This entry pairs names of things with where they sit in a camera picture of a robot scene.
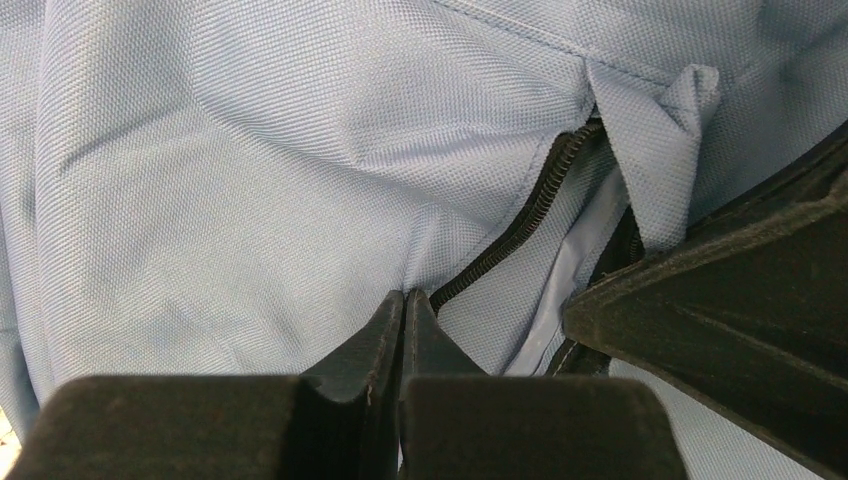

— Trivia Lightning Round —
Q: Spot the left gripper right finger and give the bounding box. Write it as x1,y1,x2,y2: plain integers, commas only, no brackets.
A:
399,290,687,479

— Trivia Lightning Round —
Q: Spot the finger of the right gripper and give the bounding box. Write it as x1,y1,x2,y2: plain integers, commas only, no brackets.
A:
564,127,847,479

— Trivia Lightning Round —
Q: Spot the blue student backpack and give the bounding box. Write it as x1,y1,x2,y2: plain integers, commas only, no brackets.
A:
1,1,847,479

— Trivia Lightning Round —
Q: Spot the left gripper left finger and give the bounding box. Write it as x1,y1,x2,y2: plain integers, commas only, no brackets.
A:
10,291,404,479

